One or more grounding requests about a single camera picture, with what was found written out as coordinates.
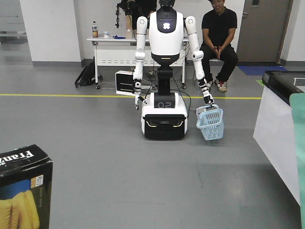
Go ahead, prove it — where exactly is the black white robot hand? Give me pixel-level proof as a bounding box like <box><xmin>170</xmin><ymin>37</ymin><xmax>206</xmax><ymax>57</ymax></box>
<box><xmin>203</xmin><ymin>91</ymin><xmax>214</xmax><ymax>106</ymax></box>

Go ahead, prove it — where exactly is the light blue plastic basket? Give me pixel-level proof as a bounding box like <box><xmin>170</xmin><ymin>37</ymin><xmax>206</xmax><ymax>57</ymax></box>
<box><xmin>196</xmin><ymin>104</ymin><xmax>224</xmax><ymax>141</ymax></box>

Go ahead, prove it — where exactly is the teal goji berry pouch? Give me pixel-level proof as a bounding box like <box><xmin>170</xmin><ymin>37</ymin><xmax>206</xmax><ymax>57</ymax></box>
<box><xmin>289</xmin><ymin>93</ymin><xmax>305</xmax><ymax>229</ymax></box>

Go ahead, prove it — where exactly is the black Franzzi cookie box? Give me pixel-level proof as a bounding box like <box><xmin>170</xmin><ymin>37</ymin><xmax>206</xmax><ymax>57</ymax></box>
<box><xmin>0</xmin><ymin>145</ymin><xmax>53</xmax><ymax>229</ymax></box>

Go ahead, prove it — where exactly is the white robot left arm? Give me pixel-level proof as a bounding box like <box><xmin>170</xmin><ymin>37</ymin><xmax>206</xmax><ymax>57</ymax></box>
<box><xmin>133</xmin><ymin>16</ymin><xmax>148</xmax><ymax>80</ymax></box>

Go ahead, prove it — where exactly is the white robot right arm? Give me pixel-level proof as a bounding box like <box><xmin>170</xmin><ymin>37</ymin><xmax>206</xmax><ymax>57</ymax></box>
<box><xmin>185</xmin><ymin>16</ymin><xmax>209</xmax><ymax>96</ymax></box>

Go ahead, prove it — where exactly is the white robot mobile base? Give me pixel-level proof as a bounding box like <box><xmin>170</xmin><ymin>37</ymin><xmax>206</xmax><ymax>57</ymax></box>
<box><xmin>141</xmin><ymin>92</ymin><xmax>188</xmax><ymax>141</ymax></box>

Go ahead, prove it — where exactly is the seated person in black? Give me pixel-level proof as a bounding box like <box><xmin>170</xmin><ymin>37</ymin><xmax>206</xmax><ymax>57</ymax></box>
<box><xmin>200</xmin><ymin>0</ymin><xmax>238</xmax><ymax>92</ymax></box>

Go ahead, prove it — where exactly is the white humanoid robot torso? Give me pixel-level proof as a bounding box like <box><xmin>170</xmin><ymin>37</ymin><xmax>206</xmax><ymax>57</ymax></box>
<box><xmin>149</xmin><ymin>0</ymin><xmax>184</xmax><ymax>95</ymax></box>

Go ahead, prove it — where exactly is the white black charger box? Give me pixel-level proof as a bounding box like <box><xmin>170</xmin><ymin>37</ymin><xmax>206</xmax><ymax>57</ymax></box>
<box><xmin>115</xmin><ymin>70</ymin><xmax>135</xmax><ymax>96</ymax></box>

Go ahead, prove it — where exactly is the white folding table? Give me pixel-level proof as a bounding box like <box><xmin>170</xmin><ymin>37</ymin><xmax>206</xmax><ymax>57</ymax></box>
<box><xmin>87</xmin><ymin>37</ymin><xmax>188</xmax><ymax>89</ymax></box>

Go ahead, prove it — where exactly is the black backpack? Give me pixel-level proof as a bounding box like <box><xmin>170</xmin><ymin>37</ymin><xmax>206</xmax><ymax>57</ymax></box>
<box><xmin>74</xmin><ymin>61</ymin><xmax>95</xmax><ymax>88</ymax></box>

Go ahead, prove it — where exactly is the tea drink bottle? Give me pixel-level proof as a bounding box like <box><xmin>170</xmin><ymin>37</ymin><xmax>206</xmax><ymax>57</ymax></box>
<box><xmin>91</xmin><ymin>21</ymin><xmax>99</xmax><ymax>38</ymax></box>

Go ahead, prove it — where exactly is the person holding camera rig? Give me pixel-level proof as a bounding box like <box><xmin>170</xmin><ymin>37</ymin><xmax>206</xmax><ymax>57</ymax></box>
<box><xmin>115</xmin><ymin>0</ymin><xmax>157</xmax><ymax>38</ymax></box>

